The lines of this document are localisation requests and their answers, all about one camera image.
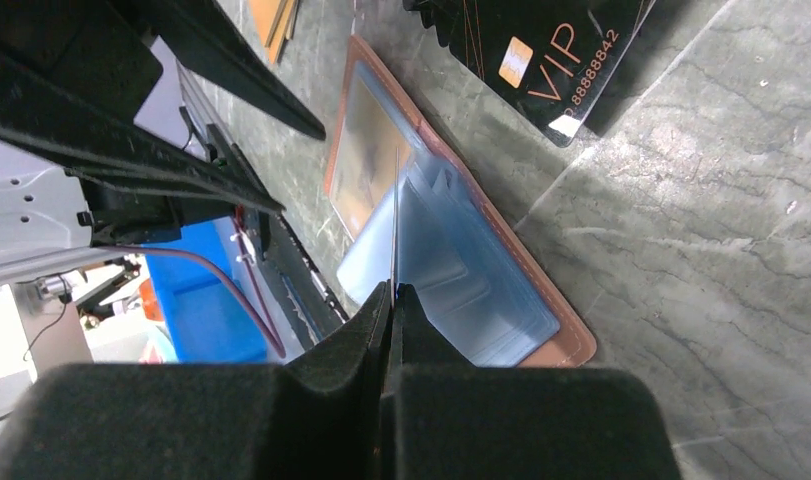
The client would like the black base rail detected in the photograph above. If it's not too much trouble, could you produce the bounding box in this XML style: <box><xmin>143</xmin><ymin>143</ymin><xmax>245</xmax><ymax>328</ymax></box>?
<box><xmin>177</xmin><ymin>65</ymin><xmax>348</xmax><ymax>359</ymax></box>

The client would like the black card stack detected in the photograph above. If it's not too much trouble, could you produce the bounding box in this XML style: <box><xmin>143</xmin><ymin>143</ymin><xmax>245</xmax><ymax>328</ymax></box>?
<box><xmin>402</xmin><ymin>0</ymin><xmax>654</xmax><ymax>148</ymax></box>

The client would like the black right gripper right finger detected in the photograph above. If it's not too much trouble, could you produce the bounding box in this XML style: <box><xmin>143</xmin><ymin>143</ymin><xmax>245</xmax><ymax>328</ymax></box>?
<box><xmin>386</xmin><ymin>285</ymin><xmax>681</xmax><ymax>479</ymax></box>

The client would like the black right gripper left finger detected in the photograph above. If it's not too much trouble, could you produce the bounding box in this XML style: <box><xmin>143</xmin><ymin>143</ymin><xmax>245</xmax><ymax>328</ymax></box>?
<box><xmin>0</xmin><ymin>282</ymin><xmax>391</xmax><ymax>479</ymax></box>

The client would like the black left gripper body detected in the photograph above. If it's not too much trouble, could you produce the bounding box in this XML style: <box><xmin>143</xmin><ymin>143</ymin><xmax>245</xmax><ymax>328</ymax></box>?
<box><xmin>0</xmin><ymin>1</ymin><xmax>180</xmax><ymax>245</ymax></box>

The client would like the tan leather card holder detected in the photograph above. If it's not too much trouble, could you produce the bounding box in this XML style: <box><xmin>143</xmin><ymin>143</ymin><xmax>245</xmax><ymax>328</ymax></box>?
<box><xmin>324</xmin><ymin>35</ymin><xmax>597</xmax><ymax>367</ymax></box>

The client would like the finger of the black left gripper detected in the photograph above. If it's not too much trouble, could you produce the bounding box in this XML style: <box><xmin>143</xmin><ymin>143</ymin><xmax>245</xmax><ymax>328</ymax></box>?
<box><xmin>0</xmin><ymin>32</ymin><xmax>284</xmax><ymax>214</ymax></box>
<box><xmin>111</xmin><ymin>0</ymin><xmax>326</xmax><ymax>141</ymax></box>

